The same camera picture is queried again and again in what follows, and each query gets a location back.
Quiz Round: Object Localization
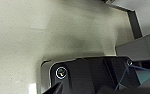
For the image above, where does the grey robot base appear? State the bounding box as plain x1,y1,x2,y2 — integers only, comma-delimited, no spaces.
40,55,149,94

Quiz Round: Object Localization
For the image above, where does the teal robot body panel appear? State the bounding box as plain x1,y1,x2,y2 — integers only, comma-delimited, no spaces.
136,67,150,85

